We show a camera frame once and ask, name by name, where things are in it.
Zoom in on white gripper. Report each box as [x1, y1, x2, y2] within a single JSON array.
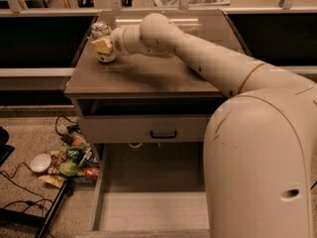
[[91, 25, 141, 56]]

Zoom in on silver 7up can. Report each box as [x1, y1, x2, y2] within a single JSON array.
[[90, 21, 116, 63]]

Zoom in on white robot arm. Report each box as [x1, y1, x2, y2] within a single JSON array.
[[110, 13, 317, 238]]

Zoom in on grey drawer cabinet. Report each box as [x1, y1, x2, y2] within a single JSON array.
[[63, 9, 265, 238]]

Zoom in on open middle drawer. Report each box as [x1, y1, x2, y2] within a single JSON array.
[[75, 143, 209, 238]]

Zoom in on black power adapter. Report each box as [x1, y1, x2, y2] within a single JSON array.
[[61, 133, 73, 145]]

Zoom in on green chip bag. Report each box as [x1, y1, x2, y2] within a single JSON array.
[[58, 147, 82, 177]]

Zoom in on white bowl on floor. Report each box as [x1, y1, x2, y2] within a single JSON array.
[[30, 154, 52, 174]]

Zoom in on yellow snack bag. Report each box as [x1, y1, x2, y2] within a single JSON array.
[[39, 175, 65, 188]]

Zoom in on black stand base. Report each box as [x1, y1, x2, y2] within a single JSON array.
[[0, 181, 72, 238]]

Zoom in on black drawer handle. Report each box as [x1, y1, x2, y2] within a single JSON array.
[[150, 130, 177, 139]]

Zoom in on black floor cables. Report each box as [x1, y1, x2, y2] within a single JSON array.
[[0, 162, 54, 216]]

